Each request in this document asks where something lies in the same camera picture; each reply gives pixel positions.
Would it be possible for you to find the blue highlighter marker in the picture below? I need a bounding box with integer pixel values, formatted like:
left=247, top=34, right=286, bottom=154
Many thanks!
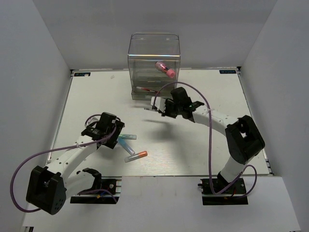
left=117, top=138, right=135, bottom=156

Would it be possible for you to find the red gel pen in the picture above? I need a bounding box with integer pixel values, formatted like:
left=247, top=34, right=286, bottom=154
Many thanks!
left=136, top=87, right=158, bottom=93

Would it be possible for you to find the orange highlighter marker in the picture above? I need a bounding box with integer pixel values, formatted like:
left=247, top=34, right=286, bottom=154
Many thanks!
left=124, top=151, right=148, bottom=163

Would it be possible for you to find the clear plastic drawer organizer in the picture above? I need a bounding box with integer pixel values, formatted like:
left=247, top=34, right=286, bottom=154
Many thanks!
left=127, top=32, right=181, bottom=101

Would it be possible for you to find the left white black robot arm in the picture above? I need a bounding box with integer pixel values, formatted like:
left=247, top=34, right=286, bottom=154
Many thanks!
left=26, top=112, right=125, bottom=215

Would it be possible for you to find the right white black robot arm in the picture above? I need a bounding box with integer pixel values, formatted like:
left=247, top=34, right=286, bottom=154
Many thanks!
left=151, top=87, right=265, bottom=193

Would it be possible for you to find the green highlighter marker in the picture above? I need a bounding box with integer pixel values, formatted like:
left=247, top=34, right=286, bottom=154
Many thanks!
left=118, top=134, right=137, bottom=140

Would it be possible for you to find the right blue table sticker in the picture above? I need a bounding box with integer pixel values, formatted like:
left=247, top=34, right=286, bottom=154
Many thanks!
left=219, top=70, right=237, bottom=74

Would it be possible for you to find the blue table sticker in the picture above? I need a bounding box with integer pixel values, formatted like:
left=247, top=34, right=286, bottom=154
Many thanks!
left=219, top=70, right=237, bottom=74
left=74, top=72, right=91, bottom=77

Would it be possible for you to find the left blue table sticker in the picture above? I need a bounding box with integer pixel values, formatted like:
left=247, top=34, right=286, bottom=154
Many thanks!
left=74, top=72, right=91, bottom=77

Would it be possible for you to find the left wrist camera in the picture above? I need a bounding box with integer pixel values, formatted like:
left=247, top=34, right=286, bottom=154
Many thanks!
left=84, top=117, right=99, bottom=127

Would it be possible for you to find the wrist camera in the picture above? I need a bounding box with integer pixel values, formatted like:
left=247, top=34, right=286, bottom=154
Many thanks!
left=84, top=117, right=99, bottom=127
left=151, top=97, right=167, bottom=113

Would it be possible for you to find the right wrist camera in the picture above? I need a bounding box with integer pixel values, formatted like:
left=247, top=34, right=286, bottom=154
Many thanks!
left=151, top=97, right=167, bottom=113

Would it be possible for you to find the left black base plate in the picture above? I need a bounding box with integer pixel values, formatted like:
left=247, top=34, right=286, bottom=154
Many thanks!
left=70, top=177, right=122, bottom=204

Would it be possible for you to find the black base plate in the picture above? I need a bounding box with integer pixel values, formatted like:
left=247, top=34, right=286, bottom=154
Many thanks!
left=197, top=178, right=248, bottom=206
left=70, top=177, right=122, bottom=204

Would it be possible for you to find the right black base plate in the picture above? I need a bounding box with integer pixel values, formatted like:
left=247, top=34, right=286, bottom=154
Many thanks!
left=197, top=178, right=248, bottom=206

